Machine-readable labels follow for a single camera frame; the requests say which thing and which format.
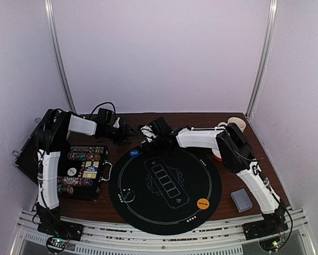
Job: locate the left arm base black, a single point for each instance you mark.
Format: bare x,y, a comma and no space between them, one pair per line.
51,224

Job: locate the black round poker mat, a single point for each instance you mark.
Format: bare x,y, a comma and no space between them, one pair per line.
167,188

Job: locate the clear acrylic dealer puck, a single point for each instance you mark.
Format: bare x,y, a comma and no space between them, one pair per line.
127,195

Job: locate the boxed playing card deck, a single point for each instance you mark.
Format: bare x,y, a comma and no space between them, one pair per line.
89,170

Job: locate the orange big blind button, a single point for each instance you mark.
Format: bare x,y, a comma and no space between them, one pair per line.
203,204

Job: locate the circuit board with leds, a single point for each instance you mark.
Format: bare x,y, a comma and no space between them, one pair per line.
56,245
273,244

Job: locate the white orange bowl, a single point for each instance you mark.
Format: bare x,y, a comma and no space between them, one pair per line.
217,154

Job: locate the front aluminium rail frame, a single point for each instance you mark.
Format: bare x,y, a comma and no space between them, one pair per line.
213,237

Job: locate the right aluminium frame post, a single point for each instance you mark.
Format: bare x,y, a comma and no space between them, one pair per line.
266,51

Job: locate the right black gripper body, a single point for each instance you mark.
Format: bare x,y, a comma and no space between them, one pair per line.
150,143

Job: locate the blue small blind button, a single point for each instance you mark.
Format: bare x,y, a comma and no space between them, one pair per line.
134,153

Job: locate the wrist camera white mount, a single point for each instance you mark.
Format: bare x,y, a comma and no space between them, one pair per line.
147,132
117,123

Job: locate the right circuit board with LEDs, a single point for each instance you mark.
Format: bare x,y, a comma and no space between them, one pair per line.
273,244

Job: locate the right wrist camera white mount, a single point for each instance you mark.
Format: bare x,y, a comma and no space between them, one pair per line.
147,132

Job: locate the left circuit board with LEDs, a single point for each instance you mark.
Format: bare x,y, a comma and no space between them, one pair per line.
56,245

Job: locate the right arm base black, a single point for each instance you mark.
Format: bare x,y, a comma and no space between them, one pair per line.
269,225

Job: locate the poker chip row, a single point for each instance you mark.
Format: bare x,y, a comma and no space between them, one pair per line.
84,156
75,181
65,190
88,149

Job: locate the white decorated mug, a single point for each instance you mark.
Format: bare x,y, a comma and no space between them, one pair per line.
235,120

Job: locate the black poker chip case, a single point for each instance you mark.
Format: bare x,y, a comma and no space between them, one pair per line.
27,162

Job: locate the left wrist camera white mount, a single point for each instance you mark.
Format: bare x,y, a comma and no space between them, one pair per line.
117,123

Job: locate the grey playing card deck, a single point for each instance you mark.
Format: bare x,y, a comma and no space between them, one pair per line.
241,200

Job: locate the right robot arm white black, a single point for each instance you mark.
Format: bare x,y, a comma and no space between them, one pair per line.
232,147

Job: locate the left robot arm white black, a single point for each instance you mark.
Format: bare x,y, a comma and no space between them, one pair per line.
51,140

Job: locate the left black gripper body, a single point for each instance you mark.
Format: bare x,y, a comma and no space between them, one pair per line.
116,134

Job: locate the white dealer button in case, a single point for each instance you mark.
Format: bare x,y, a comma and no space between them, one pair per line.
71,171

